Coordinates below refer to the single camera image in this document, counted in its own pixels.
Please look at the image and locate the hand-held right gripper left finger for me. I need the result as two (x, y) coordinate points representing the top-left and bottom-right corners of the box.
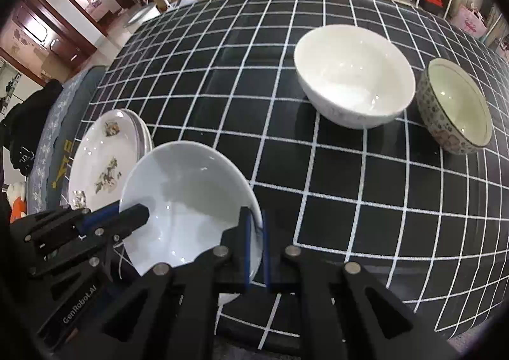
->
(56, 207), (253, 360)

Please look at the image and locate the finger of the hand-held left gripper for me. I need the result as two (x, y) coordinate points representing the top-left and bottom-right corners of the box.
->
(10, 204), (122, 256)
(28, 203), (151, 280)

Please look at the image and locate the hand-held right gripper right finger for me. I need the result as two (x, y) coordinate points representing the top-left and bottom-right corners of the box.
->
(261, 209), (459, 360)

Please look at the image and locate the bluish white bowl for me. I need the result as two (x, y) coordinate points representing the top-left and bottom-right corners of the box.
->
(118, 141), (264, 305)

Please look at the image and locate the small white floral plate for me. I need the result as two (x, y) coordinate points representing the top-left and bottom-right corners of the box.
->
(68, 109), (149, 211)

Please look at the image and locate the plain white plate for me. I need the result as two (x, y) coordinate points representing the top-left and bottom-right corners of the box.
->
(131, 111), (155, 158)

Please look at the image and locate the orange and white plush toy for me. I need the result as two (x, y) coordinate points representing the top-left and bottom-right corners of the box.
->
(5, 181), (31, 222)

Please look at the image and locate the chair with grey embroidered cover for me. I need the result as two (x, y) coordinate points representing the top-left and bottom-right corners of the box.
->
(26, 65), (108, 213)

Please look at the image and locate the black garment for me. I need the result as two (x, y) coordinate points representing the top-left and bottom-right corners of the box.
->
(0, 80), (64, 178)

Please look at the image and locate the black checked tablecloth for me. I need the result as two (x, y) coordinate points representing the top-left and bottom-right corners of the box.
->
(73, 0), (509, 349)

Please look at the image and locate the brown wooden door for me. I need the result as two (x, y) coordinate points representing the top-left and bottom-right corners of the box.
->
(0, 0), (100, 80)

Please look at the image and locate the cream white bowl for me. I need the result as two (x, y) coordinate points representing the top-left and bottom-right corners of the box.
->
(293, 24), (416, 130)

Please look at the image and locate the patterned ceramic bowl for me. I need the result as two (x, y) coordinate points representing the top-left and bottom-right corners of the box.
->
(416, 58), (494, 156)

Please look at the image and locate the pink tote bag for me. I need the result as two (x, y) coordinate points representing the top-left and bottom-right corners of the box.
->
(451, 3), (488, 40)

